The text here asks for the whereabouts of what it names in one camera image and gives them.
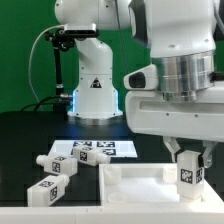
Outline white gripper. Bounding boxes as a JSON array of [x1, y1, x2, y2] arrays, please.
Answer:
[[125, 89, 224, 168]]

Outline white square tabletop part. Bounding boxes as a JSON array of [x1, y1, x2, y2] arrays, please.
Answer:
[[98, 162, 224, 205]]

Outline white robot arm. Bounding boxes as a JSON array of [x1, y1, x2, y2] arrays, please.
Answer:
[[55, 0, 224, 168]]

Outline white L-shaped fence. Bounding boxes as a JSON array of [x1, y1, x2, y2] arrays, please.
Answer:
[[0, 184, 224, 224]]

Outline white sheet with tags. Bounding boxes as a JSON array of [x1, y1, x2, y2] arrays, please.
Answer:
[[49, 140, 137, 158]]

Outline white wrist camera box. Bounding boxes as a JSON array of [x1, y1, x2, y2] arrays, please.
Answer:
[[123, 64, 159, 91]]

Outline black base cables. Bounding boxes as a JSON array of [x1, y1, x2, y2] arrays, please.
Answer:
[[19, 94, 73, 112]]

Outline black camera on stand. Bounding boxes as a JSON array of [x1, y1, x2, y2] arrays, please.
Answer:
[[44, 23, 100, 113]]

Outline grey camera cable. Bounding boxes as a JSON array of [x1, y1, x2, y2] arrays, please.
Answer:
[[27, 24, 65, 103]]

